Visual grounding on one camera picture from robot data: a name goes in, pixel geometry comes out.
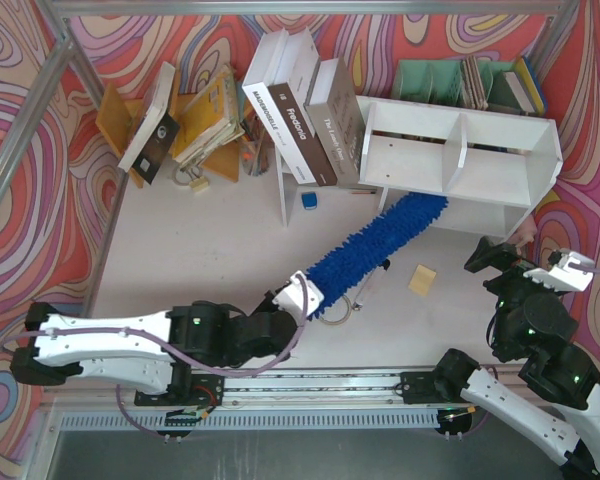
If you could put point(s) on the black and white book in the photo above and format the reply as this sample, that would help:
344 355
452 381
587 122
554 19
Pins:
153 129

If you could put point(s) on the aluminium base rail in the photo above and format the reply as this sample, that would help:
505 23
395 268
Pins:
286 399

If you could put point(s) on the brown Fredonia book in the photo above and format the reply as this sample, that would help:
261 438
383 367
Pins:
292 88

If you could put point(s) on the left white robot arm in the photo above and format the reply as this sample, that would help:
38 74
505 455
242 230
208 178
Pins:
155 353

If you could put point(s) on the green desk organizer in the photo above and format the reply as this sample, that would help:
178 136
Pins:
440 82

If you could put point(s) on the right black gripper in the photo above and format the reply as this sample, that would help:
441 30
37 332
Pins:
503 282

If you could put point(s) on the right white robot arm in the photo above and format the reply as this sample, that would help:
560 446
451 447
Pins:
568 381

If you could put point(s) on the silver black pen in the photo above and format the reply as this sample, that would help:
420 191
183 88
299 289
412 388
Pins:
369 284

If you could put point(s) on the yellow sticky note pad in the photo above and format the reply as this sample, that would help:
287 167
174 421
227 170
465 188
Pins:
422 280

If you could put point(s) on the blue yellow book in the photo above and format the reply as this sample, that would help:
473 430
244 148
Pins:
523 69

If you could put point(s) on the white Mademoiselle book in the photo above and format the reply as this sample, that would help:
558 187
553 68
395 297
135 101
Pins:
256 86

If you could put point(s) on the grey Lonely Ones book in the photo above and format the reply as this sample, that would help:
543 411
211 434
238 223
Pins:
337 119

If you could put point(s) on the clear cup of pencils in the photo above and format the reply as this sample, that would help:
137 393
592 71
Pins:
254 147

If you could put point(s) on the blue microfiber duster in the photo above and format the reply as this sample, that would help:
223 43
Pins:
361 252

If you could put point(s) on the stack of yellow books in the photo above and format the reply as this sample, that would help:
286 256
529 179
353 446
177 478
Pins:
210 120

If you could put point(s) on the blue pencil sharpener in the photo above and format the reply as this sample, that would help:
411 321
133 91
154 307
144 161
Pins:
309 200

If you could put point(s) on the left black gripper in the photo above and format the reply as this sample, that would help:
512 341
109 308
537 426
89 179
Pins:
272 301

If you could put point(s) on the small white side shelf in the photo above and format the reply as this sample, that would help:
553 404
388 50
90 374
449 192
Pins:
288 188

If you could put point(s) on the white wooden bookshelf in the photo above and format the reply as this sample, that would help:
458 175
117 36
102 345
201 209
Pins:
493 168

